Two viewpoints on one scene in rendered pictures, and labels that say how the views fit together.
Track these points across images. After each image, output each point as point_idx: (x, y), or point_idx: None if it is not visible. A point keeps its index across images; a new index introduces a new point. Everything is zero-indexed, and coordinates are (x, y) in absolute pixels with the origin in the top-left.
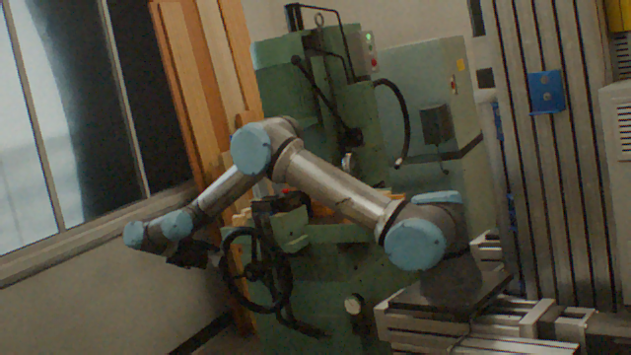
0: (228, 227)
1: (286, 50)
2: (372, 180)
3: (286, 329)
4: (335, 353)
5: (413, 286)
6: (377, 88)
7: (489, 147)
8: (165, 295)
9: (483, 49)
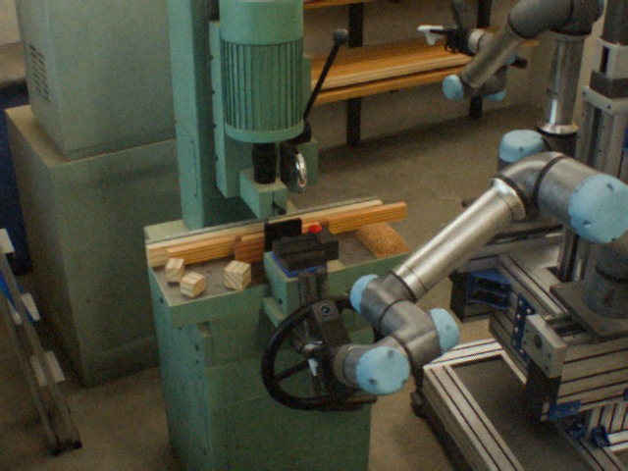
0: (183, 300)
1: (302, 18)
2: (309, 185)
3: (264, 415)
4: (335, 418)
5: (583, 312)
6: (134, 35)
7: (610, 157)
8: None
9: (625, 60)
